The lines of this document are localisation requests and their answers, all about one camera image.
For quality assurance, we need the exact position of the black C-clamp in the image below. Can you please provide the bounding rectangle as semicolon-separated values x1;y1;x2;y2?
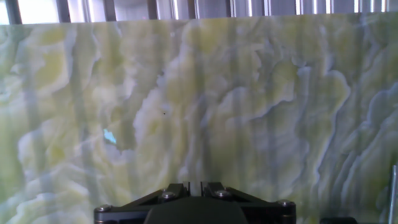
320;164;398;224

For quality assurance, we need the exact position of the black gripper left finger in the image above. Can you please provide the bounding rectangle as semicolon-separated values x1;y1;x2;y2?
94;181;191;224

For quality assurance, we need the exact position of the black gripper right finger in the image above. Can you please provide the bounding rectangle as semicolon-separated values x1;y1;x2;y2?
200;180;296;224

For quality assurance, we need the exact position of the green marble pattern mat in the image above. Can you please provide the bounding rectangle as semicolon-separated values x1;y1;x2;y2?
0;11;398;224

